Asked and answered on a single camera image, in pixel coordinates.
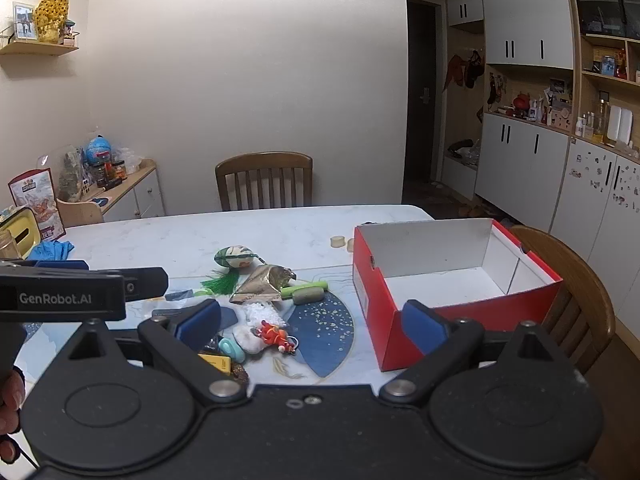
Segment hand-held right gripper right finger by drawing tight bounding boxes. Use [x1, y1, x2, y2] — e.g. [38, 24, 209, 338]
[381, 299, 553, 403]

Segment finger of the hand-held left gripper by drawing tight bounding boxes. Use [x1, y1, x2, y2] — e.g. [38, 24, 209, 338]
[0, 258, 91, 275]
[87, 266, 170, 304]

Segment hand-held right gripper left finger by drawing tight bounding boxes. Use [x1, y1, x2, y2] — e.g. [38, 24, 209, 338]
[67, 299, 248, 403]

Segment teal egg-shaped case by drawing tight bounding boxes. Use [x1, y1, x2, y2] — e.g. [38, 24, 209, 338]
[218, 337, 247, 363]

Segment small yellow box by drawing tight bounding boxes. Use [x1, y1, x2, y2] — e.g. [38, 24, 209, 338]
[197, 353, 232, 376]

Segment white plush pad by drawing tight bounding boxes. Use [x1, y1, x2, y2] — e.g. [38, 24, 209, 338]
[232, 325, 273, 356]

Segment red shoe box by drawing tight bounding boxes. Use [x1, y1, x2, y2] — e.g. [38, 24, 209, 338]
[352, 218, 564, 372]

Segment gold foil packet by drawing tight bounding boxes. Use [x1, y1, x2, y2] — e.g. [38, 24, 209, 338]
[229, 263, 297, 305]

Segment egg-shaped sachet with green tassel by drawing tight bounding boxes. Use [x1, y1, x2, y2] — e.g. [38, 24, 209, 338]
[201, 245, 268, 295]

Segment red figurine keychain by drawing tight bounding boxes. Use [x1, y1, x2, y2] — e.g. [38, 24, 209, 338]
[256, 321, 301, 356]

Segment green-handled grey roller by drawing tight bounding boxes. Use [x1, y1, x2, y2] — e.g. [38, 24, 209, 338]
[280, 282, 330, 306]

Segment person's left hand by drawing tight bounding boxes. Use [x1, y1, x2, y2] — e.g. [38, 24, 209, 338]
[0, 366, 26, 463]

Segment blue glove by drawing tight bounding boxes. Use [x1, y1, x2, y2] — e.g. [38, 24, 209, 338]
[27, 240, 75, 262]

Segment light wooden tray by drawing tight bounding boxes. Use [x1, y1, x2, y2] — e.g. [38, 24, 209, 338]
[56, 197, 105, 228]

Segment yellow tissue box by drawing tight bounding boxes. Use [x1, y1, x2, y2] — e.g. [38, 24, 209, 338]
[0, 206, 41, 261]

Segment red printed snack bag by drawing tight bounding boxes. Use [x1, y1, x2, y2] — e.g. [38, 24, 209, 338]
[7, 167, 67, 241]

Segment white sideboard with wooden top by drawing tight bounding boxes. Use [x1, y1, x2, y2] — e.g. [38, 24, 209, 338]
[102, 159, 167, 223]

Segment bag of dried greens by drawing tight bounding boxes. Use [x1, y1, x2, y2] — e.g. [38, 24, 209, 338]
[59, 147, 86, 203]

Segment blue round toy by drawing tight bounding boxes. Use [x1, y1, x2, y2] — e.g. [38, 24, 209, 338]
[87, 136, 115, 166]

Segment clear plastic bag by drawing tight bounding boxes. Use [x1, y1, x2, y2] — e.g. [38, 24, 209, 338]
[117, 147, 143, 176]

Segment round-back wooden chair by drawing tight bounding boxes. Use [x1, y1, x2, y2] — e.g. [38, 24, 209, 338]
[510, 225, 617, 376]

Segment straight-back wooden chair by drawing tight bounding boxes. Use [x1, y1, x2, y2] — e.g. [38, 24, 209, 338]
[215, 151, 314, 212]

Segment white lower cabinet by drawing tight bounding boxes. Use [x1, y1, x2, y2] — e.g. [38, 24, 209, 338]
[474, 112, 571, 233]

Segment white stickered cabinet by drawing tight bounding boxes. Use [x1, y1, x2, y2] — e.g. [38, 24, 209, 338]
[550, 137, 640, 268]

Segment small wooden house box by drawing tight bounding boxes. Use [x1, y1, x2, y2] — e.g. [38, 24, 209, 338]
[547, 107, 572, 133]

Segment gold tree ornament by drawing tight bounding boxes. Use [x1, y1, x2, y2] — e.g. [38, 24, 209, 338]
[34, 0, 71, 44]

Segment hanging orange bag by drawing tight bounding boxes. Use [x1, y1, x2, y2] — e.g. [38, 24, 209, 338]
[446, 52, 466, 92]

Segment hanging dark bag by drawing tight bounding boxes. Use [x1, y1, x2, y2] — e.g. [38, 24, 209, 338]
[462, 50, 485, 88]

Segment dark door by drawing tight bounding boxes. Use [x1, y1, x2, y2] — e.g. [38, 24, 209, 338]
[406, 0, 442, 188]

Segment tall yellow bottle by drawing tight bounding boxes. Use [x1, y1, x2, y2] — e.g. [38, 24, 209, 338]
[595, 100, 612, 143]

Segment wooden shelving unit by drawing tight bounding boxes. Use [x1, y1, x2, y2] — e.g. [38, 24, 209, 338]
[565, 0, 640, 156]

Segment white upper cabinet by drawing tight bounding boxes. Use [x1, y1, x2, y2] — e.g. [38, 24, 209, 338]
[446, 0, 574, 70]

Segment dark display cases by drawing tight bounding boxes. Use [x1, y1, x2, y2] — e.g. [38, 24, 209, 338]
[570, 0, 640, 41]

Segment wooden wall shelf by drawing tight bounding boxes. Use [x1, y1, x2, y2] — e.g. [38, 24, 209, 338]
[0, 22, 80, 56]

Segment standing photo frame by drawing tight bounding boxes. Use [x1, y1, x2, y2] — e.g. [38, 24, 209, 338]
[12, 2, 40, 42]

